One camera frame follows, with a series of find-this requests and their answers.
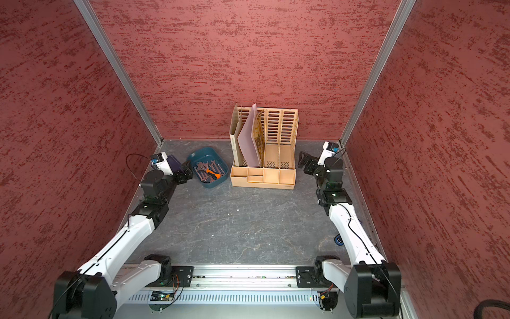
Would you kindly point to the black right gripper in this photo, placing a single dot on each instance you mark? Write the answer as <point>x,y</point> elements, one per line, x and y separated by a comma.
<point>312,161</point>

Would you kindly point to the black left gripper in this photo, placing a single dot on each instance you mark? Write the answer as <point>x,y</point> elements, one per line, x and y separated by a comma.
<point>188,172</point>

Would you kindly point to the teal plastic storage tray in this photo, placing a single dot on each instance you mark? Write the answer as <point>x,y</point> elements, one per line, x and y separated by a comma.
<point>208,158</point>

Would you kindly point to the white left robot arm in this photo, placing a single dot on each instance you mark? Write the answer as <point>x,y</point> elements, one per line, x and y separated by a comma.
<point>95,290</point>

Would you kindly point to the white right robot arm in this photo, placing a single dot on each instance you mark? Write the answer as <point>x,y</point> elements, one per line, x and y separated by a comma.
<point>354,239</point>

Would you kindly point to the purple notebook yellow label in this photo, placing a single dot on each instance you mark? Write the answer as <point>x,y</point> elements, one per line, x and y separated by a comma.
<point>174,164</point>

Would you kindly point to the wooden desk file organizer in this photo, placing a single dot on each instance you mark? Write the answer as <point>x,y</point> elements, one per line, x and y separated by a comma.
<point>277,149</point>

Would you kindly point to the pink paper folder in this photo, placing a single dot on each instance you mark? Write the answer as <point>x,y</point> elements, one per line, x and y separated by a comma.
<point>249,138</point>

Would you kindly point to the blue black tape roll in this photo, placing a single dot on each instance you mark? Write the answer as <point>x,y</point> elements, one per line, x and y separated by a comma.
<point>338,240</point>

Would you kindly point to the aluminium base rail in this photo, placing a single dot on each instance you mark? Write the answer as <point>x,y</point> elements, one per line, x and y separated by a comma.
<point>244,285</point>

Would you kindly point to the right corner aluminium post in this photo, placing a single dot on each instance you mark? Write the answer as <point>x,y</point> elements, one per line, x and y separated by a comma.
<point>401,16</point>

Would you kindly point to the corner aluminium post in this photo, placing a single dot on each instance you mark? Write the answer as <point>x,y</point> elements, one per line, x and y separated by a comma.
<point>93,23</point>
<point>401,16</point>

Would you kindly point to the left corner aluminium post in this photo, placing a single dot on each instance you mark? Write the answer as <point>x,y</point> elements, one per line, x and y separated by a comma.
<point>93,23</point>

